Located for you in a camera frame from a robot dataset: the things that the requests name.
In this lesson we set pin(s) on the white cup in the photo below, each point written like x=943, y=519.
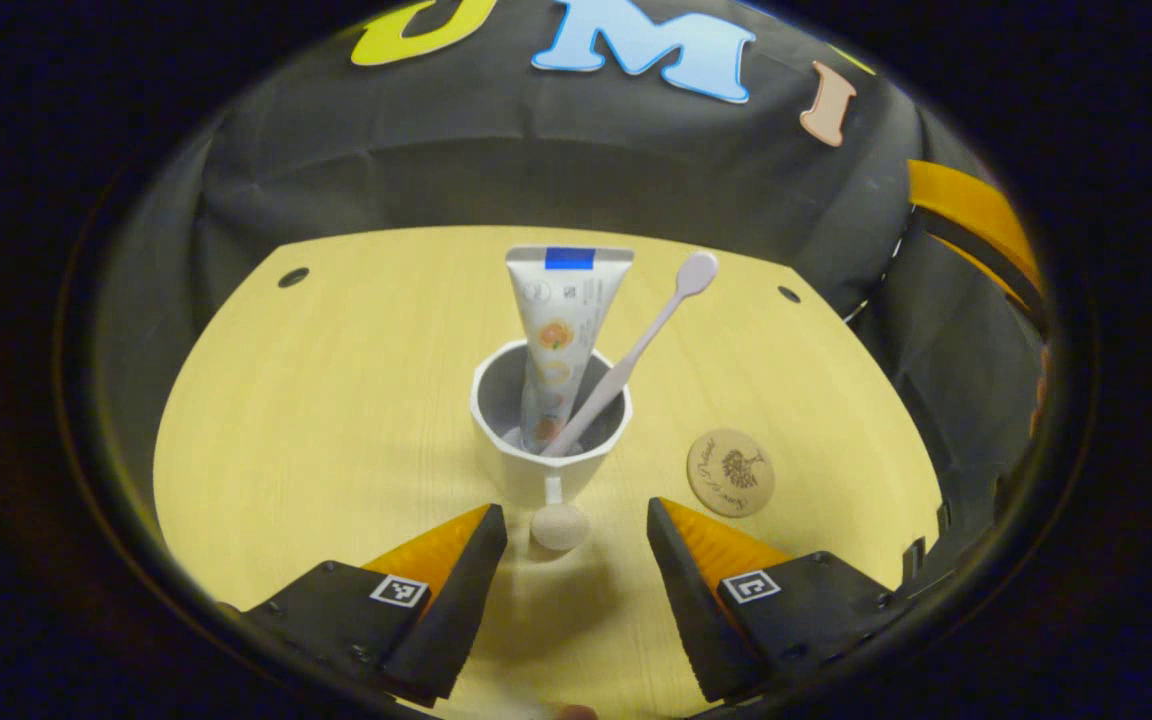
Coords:
x=526, y=475

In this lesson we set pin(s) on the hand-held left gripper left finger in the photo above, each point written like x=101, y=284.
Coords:
x=461, y=610

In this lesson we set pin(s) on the black backdrop cloth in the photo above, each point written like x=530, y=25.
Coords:
x=436, y=160

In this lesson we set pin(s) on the white toothpaste tube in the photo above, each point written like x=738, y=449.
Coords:
x=566, y=300

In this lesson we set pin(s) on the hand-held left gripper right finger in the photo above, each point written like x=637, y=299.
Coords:
x=696, y=610

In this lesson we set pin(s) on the light wooden desktop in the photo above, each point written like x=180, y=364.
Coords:
x=336, y=400

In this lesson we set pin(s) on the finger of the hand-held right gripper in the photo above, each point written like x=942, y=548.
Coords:
x=966, y=205

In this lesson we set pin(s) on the pale pink toothbrush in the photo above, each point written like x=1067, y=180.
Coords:
x=656, y=325

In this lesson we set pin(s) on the round wooden coaster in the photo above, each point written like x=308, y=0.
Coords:
x=731, y=472

